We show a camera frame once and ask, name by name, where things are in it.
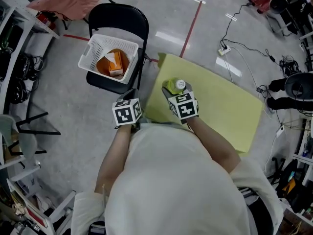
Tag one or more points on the grey shell chair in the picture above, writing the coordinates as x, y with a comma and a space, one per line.
27, 141

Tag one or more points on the person's right forearm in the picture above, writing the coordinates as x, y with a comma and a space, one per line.
215, 143

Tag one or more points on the black office chair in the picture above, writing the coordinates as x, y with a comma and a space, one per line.
300, 197

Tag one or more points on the black power adapter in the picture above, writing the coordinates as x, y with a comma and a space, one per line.
272, 57

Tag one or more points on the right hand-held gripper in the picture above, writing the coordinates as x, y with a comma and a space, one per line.
184, 106

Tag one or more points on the white plastic basket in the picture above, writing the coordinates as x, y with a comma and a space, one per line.
97, 43

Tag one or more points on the blue toy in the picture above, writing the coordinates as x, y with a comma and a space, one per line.
292, 176

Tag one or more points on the white storage shelf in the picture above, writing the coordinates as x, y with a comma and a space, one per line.
303, 155

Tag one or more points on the black folding chair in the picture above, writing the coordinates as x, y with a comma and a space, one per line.
117, 16

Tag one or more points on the white table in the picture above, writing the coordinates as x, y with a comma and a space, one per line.
58, 209

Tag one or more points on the white shelf rack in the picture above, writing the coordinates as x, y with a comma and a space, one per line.
19, 28

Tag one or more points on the orange pouch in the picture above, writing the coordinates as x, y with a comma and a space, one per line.
289, 187

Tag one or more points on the white power strip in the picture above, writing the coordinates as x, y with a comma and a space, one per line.
224, 50

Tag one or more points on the green plastic bottle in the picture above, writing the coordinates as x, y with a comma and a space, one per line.
173, 86

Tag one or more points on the white artificial flowers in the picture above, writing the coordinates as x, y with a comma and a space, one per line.
19, 208

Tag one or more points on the red fire extinguisher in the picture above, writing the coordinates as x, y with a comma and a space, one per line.
45, 19

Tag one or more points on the yellow-green table top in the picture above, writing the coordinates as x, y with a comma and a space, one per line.
225, 106

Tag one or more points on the person's white shirt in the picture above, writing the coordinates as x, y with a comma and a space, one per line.
171, 180

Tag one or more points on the brown wooden bowl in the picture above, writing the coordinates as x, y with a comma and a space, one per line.
102, 67

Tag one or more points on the dark grey office chair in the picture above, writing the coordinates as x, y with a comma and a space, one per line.
299, 84

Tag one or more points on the person's left forearm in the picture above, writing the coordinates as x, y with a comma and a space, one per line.
110, 155

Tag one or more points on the orange tissue box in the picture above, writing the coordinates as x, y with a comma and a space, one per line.
115, 62

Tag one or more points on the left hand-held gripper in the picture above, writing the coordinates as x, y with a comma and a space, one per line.
126, 112

